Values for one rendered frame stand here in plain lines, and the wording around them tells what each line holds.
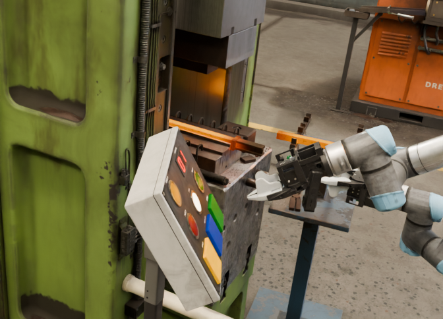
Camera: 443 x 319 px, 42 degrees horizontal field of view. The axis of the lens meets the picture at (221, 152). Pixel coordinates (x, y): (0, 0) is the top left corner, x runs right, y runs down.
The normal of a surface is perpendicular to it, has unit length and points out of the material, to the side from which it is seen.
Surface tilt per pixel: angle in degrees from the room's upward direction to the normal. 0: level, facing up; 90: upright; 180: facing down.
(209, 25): 90
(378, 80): 91
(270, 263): 0
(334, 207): 0
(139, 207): 90
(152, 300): 90
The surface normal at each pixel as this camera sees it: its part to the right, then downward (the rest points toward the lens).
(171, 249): -0.03, 0.42
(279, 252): 0.10, -0.90
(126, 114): 0.89, 0.27
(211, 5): -0.44, 0.33
